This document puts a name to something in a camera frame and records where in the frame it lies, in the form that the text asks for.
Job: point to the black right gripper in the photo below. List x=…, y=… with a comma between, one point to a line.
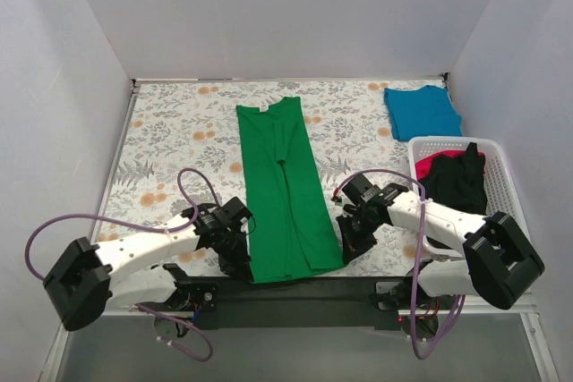
x=355, y=236

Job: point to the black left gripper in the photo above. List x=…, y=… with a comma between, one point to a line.
x=234, y=256

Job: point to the green t shirt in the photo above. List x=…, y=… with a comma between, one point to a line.
x=293, y=237

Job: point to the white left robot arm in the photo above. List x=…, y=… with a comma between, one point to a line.
x=89, y=279

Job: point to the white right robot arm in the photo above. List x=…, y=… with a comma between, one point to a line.
x=492, y=257

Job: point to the red t shirt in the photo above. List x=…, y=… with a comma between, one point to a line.
x=451, y=164

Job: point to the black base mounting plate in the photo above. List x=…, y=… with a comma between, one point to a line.
x=313, y=302

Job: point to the floral table cloth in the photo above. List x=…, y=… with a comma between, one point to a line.
x=182, y=143

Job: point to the black t shirt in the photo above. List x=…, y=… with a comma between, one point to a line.
x=463, y=195

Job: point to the folded blue t shirt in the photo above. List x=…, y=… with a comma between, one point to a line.
x=422, y=112

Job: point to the white plastic laundry basket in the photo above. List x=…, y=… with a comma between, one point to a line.
x=499, y=188

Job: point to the aluminium frame rail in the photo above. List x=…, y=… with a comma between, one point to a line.
x=473, y=305

